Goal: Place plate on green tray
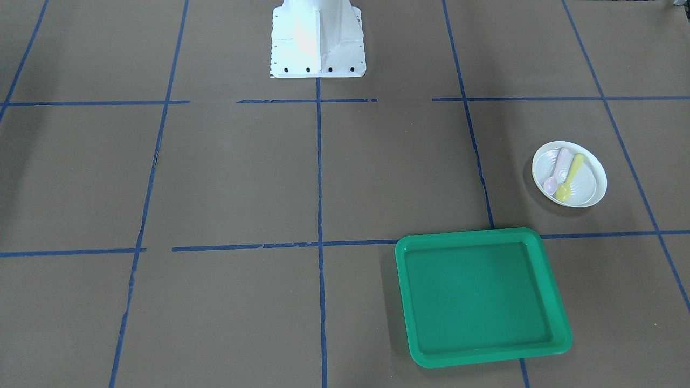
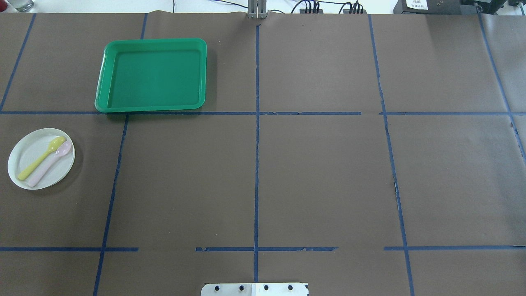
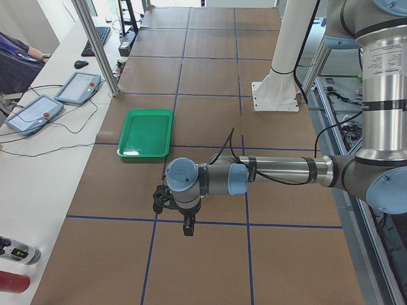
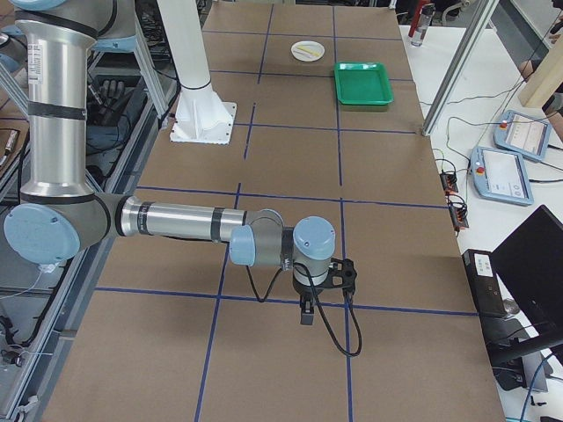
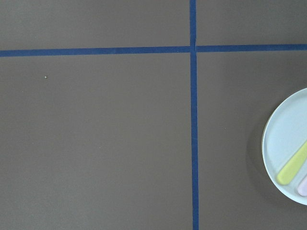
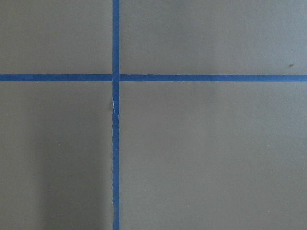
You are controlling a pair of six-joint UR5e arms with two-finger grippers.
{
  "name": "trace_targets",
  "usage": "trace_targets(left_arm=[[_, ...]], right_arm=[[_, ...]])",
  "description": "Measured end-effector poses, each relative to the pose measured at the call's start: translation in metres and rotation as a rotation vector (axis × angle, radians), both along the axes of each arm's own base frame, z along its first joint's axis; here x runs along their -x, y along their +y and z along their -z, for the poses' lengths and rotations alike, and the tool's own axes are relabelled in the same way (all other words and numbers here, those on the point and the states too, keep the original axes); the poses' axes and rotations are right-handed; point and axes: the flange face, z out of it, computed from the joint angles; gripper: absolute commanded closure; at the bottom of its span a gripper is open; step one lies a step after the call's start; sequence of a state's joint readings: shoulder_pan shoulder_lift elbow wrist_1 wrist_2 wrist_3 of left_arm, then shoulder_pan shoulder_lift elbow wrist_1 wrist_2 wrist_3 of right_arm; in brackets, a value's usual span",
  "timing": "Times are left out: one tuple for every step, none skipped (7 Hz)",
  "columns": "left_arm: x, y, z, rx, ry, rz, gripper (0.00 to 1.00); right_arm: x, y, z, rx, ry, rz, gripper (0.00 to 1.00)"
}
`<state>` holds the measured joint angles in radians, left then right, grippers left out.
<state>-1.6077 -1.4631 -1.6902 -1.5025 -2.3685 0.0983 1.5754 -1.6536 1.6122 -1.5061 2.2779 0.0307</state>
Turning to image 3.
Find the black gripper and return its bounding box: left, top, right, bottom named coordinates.
left=179, top=208, right=199, bottom=236

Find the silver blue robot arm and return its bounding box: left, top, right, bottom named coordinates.
left=153, top=1, right=406, bottom=236

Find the green plastic tray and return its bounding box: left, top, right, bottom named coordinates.
left=117, top=109, right=174, bottom=160

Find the far teach pendant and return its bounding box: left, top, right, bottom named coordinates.
left=55, top=72, right=101, bottom=105

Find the teach pendant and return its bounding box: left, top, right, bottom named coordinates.
left=5, top=95, right=64, bottom=135
left=55, top=72, right=101, bottom=105

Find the silver spray can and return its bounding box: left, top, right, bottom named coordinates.
left=1, top=236, right=41, bottom=265

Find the red cylinder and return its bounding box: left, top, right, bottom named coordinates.
left=0, top=271, right=31, bottom=294

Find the near teach pendant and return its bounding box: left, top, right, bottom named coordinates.
left=5, top=95, right=64, bottom=135

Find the black computer mouse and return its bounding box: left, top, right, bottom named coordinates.
left=74, top=60, right=89, bottom=69

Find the black keyboard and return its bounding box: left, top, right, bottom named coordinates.
left=81, top=26, right=112, bottom=57

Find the seated person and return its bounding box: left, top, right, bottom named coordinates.
left=1, top=32, right=51, bottom=95

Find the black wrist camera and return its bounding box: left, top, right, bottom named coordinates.
left=153, top=184, right=174, bottom=214

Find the white pedestal column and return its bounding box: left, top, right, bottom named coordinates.
left=252, top=0, right=319, bottom=112

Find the aluminium frame post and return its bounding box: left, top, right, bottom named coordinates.
left=71, top=0, right=120, bottom=97

